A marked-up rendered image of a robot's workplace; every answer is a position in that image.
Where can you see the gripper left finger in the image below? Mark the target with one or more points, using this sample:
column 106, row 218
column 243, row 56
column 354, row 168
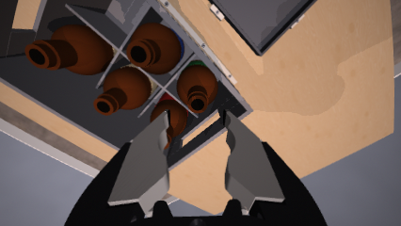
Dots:
column 129, row 185

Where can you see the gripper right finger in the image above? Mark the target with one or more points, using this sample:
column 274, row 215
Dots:
column 266, row 187

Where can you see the grey square tray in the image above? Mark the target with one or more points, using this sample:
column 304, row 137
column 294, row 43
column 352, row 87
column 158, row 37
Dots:
column 264, row 21

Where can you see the dark grey box with slot openings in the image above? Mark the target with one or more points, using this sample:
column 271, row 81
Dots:
column 70, row 96

